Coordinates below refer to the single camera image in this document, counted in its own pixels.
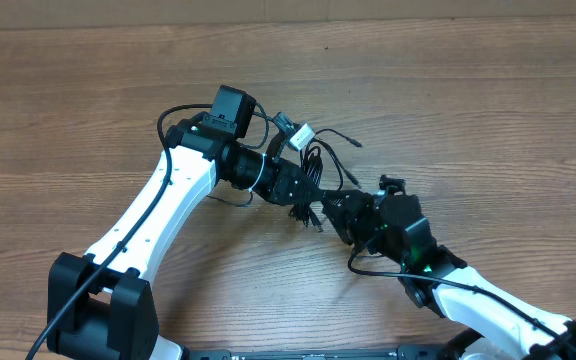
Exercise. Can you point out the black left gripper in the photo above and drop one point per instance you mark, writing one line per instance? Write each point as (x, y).
(281, 181)

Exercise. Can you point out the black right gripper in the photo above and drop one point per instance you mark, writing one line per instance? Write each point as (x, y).
(347, 215)

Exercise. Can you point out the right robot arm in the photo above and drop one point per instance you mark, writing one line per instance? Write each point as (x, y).
(391, 223)

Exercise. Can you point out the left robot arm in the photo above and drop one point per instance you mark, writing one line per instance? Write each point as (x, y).
(101, 304)

